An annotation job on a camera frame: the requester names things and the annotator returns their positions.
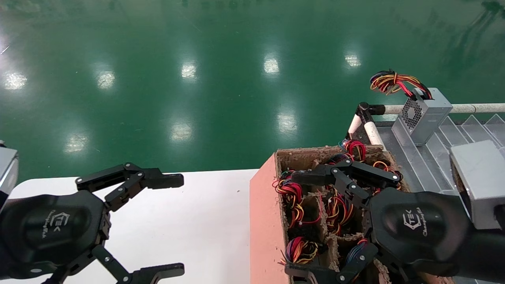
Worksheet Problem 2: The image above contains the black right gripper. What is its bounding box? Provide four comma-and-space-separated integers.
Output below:
284, 159, 476, 284

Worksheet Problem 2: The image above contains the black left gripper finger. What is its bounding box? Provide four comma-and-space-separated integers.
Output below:
75, 163, 185, 212
43, 245, 185, 284

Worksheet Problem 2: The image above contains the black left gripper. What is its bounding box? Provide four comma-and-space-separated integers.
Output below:
0, 191, 112, 279

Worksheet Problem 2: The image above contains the brown cardboard divider box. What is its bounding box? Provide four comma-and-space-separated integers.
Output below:
250, 145, 454, 284

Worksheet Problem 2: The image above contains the short white rack pipe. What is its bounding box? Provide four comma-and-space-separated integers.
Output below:
348, 115, 363, 136
364, 121, 386, 149

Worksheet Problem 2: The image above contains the clear plastic slotted tray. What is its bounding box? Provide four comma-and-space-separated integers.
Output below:
375, 114, 505, 284

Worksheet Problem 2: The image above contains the black pipe connector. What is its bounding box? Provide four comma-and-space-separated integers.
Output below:
356, 102, 386, 123

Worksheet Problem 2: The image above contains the long white rack pipe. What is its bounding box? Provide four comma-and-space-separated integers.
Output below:
385, 103, 505, 115

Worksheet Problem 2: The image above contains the power supply blue cable bundle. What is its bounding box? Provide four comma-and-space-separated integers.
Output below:
346, 239, 369, 263

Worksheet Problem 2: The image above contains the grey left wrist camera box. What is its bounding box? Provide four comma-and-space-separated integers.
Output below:
0, 146, 19, 211

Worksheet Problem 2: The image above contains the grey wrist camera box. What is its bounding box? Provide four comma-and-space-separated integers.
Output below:
450, 140, 505, 230
0, 146, 19, 211

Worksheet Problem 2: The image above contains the power supply red cable bundle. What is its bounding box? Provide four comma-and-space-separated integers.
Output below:
341, 139, 367, 162

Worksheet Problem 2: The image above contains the grey power supply with cables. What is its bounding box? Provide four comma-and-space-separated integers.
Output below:
370, 69, 453, 146

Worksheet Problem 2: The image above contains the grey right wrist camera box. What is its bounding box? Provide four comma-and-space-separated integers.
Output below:
450, 140, 505, 230

